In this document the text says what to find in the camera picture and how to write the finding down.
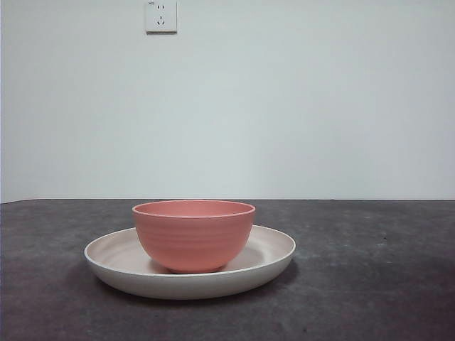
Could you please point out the red ribbed bowl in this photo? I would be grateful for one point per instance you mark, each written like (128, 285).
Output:
(195, 241)

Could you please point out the white wall socket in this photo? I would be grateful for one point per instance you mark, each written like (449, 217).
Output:
(161, 17)

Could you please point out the white round plate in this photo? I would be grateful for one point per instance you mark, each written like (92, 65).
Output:
(117, 270)

